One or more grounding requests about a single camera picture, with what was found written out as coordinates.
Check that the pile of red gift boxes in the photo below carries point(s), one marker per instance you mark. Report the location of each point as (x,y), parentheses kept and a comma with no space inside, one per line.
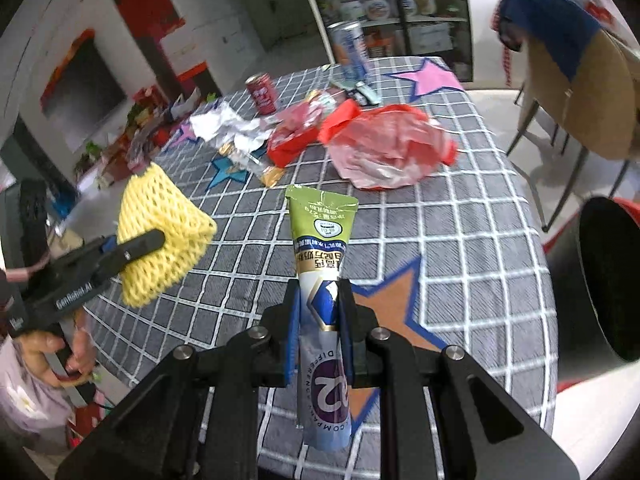
(148,129)

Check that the blue cloth on chair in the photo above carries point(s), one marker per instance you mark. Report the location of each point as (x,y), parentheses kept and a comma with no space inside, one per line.
(563,27)

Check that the tall blue white can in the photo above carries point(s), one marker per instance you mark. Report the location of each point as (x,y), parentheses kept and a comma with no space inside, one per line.
(350,50)

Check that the black trash bin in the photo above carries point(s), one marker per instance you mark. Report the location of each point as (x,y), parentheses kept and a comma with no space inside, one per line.
(594,268)

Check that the crumpled white paper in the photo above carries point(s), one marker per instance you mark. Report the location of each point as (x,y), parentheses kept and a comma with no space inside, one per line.
(217,123)

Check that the red snack wrapper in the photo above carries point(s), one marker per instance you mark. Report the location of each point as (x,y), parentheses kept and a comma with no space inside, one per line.
(298,127)

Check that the grey checkered tablecloth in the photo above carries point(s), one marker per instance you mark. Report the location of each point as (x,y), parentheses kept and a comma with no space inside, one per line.
(453,259)

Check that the glass display cabinet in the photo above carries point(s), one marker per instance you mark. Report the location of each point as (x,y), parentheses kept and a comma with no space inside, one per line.
(404,27)

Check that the dark blue green packet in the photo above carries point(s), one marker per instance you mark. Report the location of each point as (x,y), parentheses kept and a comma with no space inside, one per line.
(360,92)

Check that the red soda can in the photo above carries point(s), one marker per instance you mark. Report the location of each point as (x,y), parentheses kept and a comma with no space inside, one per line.
(261,90)

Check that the yellow foam fruit net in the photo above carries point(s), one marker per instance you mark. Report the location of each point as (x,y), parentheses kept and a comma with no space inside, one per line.
(164,233)

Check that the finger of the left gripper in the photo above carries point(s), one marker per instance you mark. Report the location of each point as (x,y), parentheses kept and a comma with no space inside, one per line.
(115,256)

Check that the clear gold wrapper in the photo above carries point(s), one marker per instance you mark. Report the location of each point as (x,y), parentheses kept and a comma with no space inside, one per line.
(241,161)

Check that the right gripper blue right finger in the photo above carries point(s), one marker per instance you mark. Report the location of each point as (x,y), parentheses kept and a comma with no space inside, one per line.
(346,311)

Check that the tan chair with backrest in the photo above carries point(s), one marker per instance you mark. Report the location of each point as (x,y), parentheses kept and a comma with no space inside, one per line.
(598,106)

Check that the red plastic bag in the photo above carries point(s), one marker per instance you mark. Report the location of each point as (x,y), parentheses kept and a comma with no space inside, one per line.
(387,147)

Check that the black television screen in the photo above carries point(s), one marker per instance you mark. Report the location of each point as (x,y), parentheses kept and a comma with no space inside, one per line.
(81,91)

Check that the green white tube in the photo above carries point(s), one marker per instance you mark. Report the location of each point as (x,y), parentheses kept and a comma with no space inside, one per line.
(321,223)

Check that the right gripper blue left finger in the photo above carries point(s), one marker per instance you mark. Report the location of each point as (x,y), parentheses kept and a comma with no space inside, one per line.
(291,303)

